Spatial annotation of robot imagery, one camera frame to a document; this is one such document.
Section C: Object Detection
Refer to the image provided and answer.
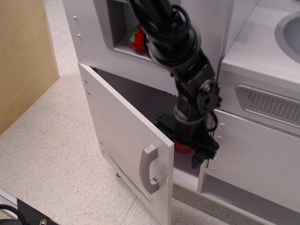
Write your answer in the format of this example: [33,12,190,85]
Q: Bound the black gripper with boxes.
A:
[155,113,219,169]

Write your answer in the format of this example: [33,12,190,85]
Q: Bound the aluminium frame rail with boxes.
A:
[0,188,17,208]

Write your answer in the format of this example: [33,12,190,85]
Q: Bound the white low fridge door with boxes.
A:
[78,64,174,225]

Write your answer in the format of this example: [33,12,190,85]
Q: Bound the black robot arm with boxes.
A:
[129,0,222,168]

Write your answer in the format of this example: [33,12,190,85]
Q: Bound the grey vent grille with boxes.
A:
[235,84,300,127]

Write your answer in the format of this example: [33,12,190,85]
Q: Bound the grey toy sink basin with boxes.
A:
[275,12,300,63]

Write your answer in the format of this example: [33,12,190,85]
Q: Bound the white oven cabinet door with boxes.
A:
[205,111,300,212]

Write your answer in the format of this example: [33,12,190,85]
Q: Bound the grey fridge door handle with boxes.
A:
[139,143,159,195]

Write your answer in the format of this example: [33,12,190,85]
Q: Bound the upper brass hinge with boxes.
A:
[209,119,217,137]

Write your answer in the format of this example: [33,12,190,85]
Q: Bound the orange toy cup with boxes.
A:
[173,139,192,154]

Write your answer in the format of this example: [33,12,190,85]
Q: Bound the white toy kitchen counter unit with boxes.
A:
[198,0,300,225]

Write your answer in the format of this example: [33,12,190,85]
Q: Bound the brass hinge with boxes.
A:
[204,158,210,168]
[209,119,217,137]

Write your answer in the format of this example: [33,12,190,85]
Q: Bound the plywood panel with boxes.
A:
[0,0,59,133]

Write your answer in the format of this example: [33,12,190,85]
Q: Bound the lower brass hinge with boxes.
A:
[204,158,210,168]

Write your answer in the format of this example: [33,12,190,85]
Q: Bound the red toy strawberry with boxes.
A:
[129,23,145,51]

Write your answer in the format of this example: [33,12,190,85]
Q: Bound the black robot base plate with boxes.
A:
[0,198,57,225]

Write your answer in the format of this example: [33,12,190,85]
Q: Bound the black braided cable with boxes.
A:
[0,203,24,225]

